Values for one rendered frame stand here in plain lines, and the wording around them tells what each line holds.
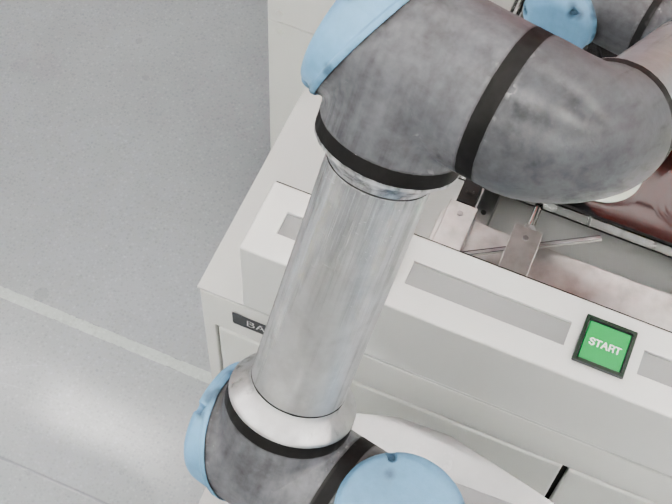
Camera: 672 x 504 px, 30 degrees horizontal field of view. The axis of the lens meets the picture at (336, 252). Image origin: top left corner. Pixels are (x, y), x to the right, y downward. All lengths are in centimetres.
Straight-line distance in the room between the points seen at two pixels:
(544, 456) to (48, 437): 108
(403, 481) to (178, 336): 134
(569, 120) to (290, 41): 133
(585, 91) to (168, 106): 187
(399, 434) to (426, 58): 67
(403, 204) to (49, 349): 154
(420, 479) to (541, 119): 38
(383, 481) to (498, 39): 41
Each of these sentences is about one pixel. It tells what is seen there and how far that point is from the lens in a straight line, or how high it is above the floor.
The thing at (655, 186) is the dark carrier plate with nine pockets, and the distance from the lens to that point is 154.
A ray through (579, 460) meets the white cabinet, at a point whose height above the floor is 76.
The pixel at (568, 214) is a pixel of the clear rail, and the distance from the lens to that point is 149.
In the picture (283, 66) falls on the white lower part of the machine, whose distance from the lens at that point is 219.
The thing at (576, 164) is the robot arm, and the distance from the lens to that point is 85.
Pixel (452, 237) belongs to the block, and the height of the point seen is 91.
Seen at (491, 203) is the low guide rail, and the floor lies 85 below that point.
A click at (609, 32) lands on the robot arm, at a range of 123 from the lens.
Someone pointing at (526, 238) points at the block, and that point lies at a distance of 145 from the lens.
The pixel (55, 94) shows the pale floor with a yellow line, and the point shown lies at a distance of 270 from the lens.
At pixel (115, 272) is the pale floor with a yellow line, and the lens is 245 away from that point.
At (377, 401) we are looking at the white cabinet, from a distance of 157.
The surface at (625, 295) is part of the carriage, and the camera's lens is 147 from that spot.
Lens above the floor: 215
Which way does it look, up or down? 61 degrees down
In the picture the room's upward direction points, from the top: 4 degrees clockwise
